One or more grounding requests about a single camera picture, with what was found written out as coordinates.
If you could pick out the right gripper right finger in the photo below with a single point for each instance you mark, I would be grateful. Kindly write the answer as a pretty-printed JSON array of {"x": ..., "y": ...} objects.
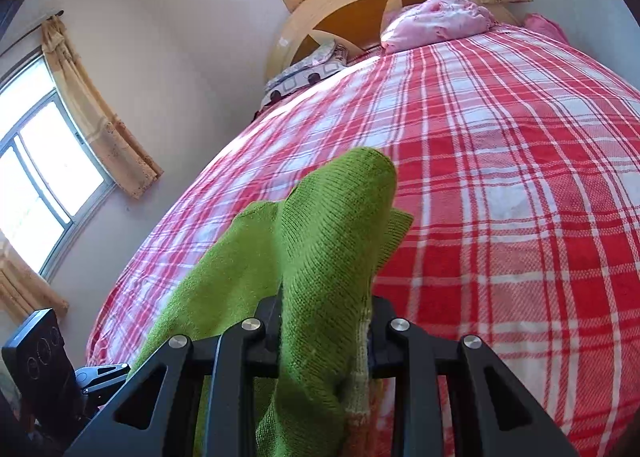
[{"x": 492, "y": 412}]

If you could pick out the pink cloth beside bed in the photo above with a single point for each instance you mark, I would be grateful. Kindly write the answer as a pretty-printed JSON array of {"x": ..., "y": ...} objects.
[{"x": 540, "y": 24}]

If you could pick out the pink pillow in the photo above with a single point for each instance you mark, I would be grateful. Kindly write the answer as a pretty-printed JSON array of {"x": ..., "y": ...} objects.
[{"x": 434, "y": 21}]

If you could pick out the black camera box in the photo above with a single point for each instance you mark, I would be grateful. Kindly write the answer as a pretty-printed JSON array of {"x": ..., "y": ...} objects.
[{"x": 37, "y": 362}]

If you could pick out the yellow side window curtain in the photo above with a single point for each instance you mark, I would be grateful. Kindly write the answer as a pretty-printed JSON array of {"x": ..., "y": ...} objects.
[{"x": 120, "y": 153}]

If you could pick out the wooden arched headboard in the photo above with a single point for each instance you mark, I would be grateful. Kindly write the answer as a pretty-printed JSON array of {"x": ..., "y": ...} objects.
[{"x": 356, "y": 24}]

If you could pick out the side window frame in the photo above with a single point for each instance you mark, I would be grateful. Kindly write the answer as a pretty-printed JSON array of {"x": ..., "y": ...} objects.
[{"x": 51, "y": 182}]

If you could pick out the green knitted striped sweater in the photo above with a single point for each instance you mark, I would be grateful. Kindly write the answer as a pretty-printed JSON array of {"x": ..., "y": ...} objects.
[{"x": 319, "y": 249}]

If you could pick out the red white plaid bedspread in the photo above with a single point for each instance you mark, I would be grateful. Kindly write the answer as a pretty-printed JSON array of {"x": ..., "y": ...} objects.
[{"x": 518, "y": 158}]

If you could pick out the white patterned pillow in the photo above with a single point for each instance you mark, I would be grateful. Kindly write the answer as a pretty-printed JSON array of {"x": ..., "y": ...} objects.
[{"x": 328, "y": 60}]

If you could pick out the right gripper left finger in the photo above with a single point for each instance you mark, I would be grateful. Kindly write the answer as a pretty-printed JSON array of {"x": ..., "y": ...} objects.
[{"x": 191, "y": 394}]

